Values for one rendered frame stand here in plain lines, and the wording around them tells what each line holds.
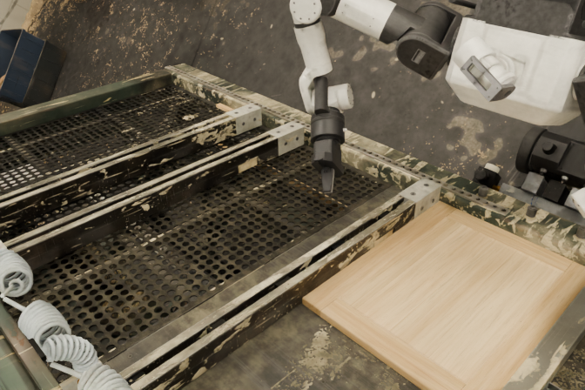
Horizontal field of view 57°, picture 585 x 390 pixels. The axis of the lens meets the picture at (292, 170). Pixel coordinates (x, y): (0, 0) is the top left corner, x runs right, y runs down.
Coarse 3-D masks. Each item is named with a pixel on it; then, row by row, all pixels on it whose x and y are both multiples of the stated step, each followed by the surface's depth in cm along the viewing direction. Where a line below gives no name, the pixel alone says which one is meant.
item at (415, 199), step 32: (416, 192) 149; (352, 224) 137; (384, 224) 137; (320, 256) 128; (352, 256) 131; (256, 288) 116; (288, 288) 116; (224, 320) 109; (256, 320) 112; (64, 352) 83; (96, 352) 88; (160, 352) 102; (192, 352) 102; (224, 352) 108; (64, 384) 91; (128, 384) 96; (160, 384) 98
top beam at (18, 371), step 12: (0, 336) 101; (0, 348) 99; (0, 360) 96; (12, 360) 96; (0, 372) 94; (12, 372) 94; (24, 372) 94; (0, 384) 92; (12, 384) 92; (24, 384) 92
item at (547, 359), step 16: (576, 304) 116; (560, 320) 112; (576, 320) 112; (544, 336) 108; (560, 336) 108; (576, 336) 108; (544, 352) 105; (560, 352) 105; (528, 368) 102; (544, 368) 102; (560, 368) 106; (512, 384) 99; (528, 384) 99; (544, 384) 99
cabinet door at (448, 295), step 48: (384, 240) 139; (432, 240) 140; (480, 240) 140; (336, 288) 124; (384, 288) 124; (432, 288) 124; (480, 288) 124; (528, 288) 124; (576, 288) 123; (384, 336) 111; (432, 336) 112; (480, 336) 112; (528, 336) 111; (432, 384) 101; (480, 384) 101
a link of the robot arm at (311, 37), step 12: (300, 24) 130; (312, 24) 130; (300, 36) 132; (312, 36) 131; (324, 36) 133; (300, 48) 135; (312, 48) 132; (324, 48) 134; (312, 60) 134; (324, 60) 134
